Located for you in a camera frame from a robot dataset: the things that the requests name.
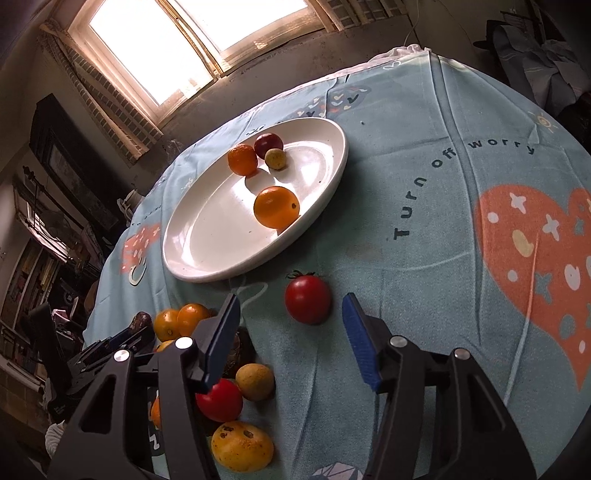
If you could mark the tan longan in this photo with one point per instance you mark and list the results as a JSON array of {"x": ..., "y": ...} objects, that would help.
[{"x": 255, "y": 381}]

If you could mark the dark red plum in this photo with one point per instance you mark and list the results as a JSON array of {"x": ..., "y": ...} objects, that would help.
[{"x": 268, "y": 142}]

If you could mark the dark framed wall picture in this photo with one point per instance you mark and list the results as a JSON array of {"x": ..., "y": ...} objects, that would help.
[{"x": 69, "y": 161}]

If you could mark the white cloth under tablecloth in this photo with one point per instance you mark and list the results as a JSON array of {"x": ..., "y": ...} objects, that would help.
[{"x": 399, "y": 51}]

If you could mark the pile of clothes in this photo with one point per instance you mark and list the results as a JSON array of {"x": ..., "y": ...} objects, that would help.
[{"x": 540, "y": 60}]

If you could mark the dark brown passion fruit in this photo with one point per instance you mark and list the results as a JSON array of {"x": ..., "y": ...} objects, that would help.
[
  {"x": 141, "y": 321},
  {"x": 240, "y": 353}
]

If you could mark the small yellow-green fruit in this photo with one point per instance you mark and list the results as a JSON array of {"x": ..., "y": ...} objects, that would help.
[{"x": 275, "y": 159}]

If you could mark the large orange citrus fruit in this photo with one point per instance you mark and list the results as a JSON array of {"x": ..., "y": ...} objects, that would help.
[{"x": 276, "y": 206}]

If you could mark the checked curtain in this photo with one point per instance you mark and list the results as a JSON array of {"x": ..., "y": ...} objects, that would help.
[
  {"x": 360, "y": 11},
  {"x": 106, "y": 101}
]

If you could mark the cluttered bookshelf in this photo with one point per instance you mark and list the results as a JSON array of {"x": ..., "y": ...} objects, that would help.
[{"x": 25, "y": 286}]

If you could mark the red tomato with stem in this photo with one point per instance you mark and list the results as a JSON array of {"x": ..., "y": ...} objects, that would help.
[{"x": 308, "y": 300}]

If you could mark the white oval plate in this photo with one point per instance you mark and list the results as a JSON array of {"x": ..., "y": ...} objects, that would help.
[{"x": 207, "y": 230}]

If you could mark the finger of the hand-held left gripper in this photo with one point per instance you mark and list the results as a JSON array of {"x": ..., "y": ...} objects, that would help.
[{"x": 124, "y": 338}]

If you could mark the yellow spotted mango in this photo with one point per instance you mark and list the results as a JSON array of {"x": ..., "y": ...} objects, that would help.
[{"x": 242, "y": 446}]

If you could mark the bumpy mandarin orange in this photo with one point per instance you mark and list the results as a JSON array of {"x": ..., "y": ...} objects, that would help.
[{"x": 242, "y": 160}]

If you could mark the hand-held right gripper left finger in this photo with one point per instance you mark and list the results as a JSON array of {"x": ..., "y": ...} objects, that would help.
[{"x": 224, "y": 341}]

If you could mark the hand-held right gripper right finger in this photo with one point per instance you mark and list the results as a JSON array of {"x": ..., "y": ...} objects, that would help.
[{"x": 362, "y": 346}]

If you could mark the window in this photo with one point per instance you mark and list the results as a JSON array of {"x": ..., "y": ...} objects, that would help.
[{"x": 138, "y": 50}]

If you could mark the blue printed tablecloth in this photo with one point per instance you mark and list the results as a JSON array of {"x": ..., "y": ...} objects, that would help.
[{"x": 415, "y": 277}]

